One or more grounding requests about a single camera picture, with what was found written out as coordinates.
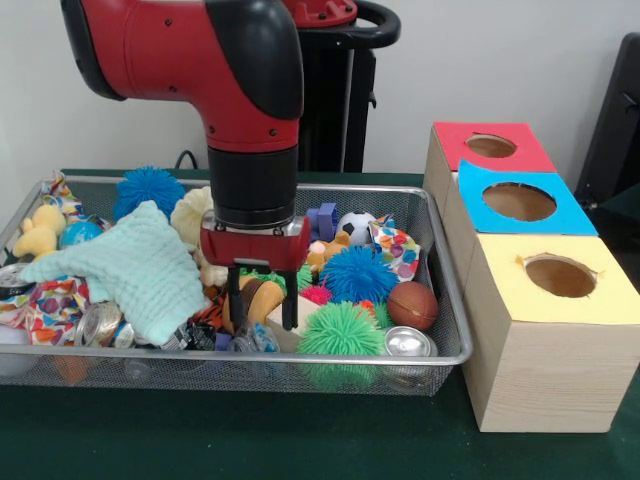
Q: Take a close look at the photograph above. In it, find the wooden box with three holes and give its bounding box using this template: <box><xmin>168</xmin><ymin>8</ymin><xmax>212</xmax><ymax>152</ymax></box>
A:
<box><xmin>422</xmin><ymin>121</ymin><xmax>640</xmax><ymax>434</ymax></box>

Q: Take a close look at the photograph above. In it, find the crushed clear plastic bottle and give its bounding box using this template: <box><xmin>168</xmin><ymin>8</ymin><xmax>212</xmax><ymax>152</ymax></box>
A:
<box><xmin>228</xmin><ymin>322</ymin><xmax>281</xmax><ymax>354</ymax></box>

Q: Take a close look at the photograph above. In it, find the small brown teddy bear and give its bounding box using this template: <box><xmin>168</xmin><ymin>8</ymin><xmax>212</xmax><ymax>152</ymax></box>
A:
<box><xmin>305</xmin><ymin>232</ymin><xmax>352</xmax><ymax>274</ymax></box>

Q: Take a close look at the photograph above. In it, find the mint green knit cloth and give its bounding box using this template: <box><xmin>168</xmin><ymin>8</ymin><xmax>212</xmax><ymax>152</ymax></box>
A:
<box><xmin>19</xmin><ymin>200</ymin><xmax>209</xmax><ymax>347</ymax></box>

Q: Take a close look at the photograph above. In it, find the green spiky rubber ball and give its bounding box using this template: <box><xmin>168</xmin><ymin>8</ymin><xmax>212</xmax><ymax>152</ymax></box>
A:
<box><xmin>239</xmin><ymin>263</ymin><xmax>315</xmax><ymax>292</ymax></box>
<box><xmin>295</xmin><ymin>302</ymin><xmax>389</xmax><ymax>357</ymax></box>

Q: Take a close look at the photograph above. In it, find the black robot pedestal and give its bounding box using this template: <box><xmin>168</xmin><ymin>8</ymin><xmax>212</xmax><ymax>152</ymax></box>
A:
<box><xmin>294</xmin><ymin>0</ymin><xmax>401</xmax><ymax>174</ymax></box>

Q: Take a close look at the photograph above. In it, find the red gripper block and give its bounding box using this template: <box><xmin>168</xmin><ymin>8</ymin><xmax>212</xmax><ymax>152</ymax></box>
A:
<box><xmin>199</xmin><ymin>209</ymin><xmax>312</xmax><ymax>335</ymax></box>

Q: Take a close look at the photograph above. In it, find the large plain wooden block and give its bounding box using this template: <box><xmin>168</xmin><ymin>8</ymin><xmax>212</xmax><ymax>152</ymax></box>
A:
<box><xmin>264</xmin><ymin>294</ymin><xmax>321</xmax><ymax>354</ymax></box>

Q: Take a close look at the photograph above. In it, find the small black white soccer ball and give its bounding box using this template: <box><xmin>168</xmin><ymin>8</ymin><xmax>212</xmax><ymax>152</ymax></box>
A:
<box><xmin>335</xmin><ymin>211</ymin><xmax>377</xmax><ymax>246</ymax></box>

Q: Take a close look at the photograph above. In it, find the small brown football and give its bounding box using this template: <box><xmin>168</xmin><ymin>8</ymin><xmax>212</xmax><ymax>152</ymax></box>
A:
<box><xmin>387</xmin><ymin>281</ymin><xmax>440</xmax><ymax>331</ymax></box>

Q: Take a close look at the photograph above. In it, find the shallow clear mesh bin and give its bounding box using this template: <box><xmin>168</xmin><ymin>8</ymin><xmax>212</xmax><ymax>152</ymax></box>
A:
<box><xmin>0</xmin><ymin>175</ymin><xmax>474</xmax><ymax>397</ymax></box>

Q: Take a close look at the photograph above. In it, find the dark green tablecloth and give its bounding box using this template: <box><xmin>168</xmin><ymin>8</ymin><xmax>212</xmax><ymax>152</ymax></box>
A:
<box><xmin>588</xmin><ymin>198</ymin><xmax>640</xmax><ymax>301</ymax></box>
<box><xmin>0</xmin><ymin>168</ymin><xmax>640</xmax><ymax>480</ymax></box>

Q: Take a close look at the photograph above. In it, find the cream knit cloth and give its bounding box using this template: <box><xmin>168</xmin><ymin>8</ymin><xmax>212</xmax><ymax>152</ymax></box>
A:
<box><xmin>169</xmin><ymin>185</ymin><xmax>229</xmax><ymax>287</ymax></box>

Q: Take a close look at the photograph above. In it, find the black cable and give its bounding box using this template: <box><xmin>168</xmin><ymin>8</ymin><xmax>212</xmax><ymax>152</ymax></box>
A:
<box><xmin>173</xmin><ymin>149</ymin><xmax>209</xmax><ymax>172</ymax></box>

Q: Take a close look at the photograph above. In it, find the colourful dotted cloth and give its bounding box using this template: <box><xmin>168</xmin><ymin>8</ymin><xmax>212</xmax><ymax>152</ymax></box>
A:
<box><xmin>368</xmin><ymin>215</ymin><xmax>421</xmax><ymax>280</ymax></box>

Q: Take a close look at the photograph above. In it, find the globe print ball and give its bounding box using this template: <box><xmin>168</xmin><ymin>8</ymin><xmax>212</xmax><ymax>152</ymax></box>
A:
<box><xmin>58</xmin><ymin>221</ymin><xmax>105</xmax><ymax>250</ymax></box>

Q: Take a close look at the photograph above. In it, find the toy burger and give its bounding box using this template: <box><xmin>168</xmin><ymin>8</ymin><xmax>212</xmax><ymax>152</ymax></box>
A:
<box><xmin>220</xmin><ymin>275</ymin><xmax>287</xmax><ymax>334</ymax></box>

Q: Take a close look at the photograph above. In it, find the plain silver can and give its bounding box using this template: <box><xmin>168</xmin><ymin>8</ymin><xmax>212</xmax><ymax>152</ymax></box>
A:
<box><xmin>384</xmin><ymin>325</ymin><xmax>439</xmax><ymax>358</ymax></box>

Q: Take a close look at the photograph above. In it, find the black upright panel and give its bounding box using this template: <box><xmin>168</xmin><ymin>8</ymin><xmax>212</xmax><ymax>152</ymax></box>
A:
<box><xmin>573</xmin><ymin>32</ymin><xmax>640</xmax><ymax>211</ymax></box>

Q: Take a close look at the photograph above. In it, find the blue spiky rubber ball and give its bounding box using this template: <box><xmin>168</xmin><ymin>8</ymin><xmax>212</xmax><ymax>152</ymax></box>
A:
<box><xmin>318</xmin><ymin>245</ymin><xmax>399</xmax><ymax>305</ymax></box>
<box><xmin>113</xmin><ymin>166</ymin><xmax>187</xmax><ymax>221</ymax></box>

